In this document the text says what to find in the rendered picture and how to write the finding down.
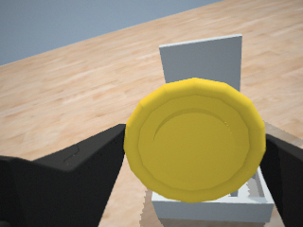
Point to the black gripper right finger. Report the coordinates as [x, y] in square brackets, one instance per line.
[282, 170]

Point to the yellow plate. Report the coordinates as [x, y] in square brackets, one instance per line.
[194, 140]

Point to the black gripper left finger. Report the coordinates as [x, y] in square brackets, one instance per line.
[68, 188]

